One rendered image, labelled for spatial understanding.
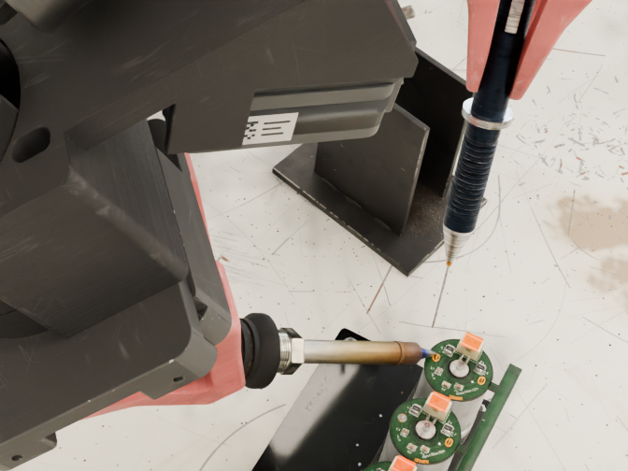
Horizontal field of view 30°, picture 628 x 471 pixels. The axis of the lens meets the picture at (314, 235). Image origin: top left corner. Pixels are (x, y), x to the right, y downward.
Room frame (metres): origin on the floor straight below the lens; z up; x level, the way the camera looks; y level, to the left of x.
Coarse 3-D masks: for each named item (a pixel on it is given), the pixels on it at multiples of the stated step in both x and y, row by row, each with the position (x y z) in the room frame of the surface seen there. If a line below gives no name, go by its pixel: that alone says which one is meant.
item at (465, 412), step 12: (456, 360) 0.22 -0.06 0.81; (456, 372) 0.21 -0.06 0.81; (468, 372) 0.21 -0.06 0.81; (420, 384) 0.21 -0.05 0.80; (420, 396) 0.21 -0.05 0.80; (480, 396) 0.20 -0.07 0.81; (456, 408) 0.20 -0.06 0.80; (468, 408) 0.20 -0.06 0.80; (468, 420) 0.20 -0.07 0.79; (468, 432) 0.21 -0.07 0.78
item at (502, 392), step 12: (516, 372) 0.21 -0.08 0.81; (492, 384) 0.21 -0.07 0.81; (504, 384) 0.21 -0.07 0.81; (492, 396) 0.20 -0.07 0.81; (504, 396) 0.20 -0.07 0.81; (492, 408) 0.20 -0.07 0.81; (480, 420) 0.19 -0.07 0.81; (492, 420) 0.19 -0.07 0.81; (480, 432) 0.19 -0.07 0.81; (468, 444) 0.18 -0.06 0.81; (480, 444) 0.18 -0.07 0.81; (468, 456) 0.18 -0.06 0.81; (456, 468) 0.17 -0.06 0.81; (468, 468) 0.17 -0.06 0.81
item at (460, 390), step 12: (432, 348) 0.22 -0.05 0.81; (444, 348) 0.22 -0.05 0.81; (456, 348) 0.22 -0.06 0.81; (432, 360) 0.21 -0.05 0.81; (444, 360) 0.22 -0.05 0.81; (468, 360) 0.22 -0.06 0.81; (480, 360) 0.22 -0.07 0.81; (432, 372) 0.21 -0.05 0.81; (444, 372) 0.21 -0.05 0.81; (480, 372) 0.21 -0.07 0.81; (492, 372) 0.21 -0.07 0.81; (432, 384) 0.21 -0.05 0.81; (444, 384) 0.21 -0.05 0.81; (456, 384) 0.21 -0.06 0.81; (468, 384) 0.21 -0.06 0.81; (456, 396) 0.20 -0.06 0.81; (468, 396) 0.20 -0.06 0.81
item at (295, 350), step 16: (288, 336) 0.20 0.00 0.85; (288, 352) 0.19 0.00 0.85; (304, 352) 0.19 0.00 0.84; (320, 352) 0.20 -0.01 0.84; (336, 352) 0.20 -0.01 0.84; (352, 352) 0.20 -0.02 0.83; (368, 352) 0.20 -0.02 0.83; (384, 352) 0.21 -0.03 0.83; (400, 352) 0.21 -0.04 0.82; (416, 352) 0.21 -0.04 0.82; (288, 368) 0.19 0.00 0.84
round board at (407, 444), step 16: (416, 400) 0.20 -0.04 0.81; (416, 416) 0.19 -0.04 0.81; (432, 416) 0.19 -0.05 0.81; (448, 416) 0.19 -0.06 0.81; (400, 432) 0.18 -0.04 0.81; (448, 432) 0.19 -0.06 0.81; (400, 448) 0.18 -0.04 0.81; (416, 448) 0.18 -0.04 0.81; (432, 448) 0.18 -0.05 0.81; (448, 448) 0.18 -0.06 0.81; (432, 464) 0.17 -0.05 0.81
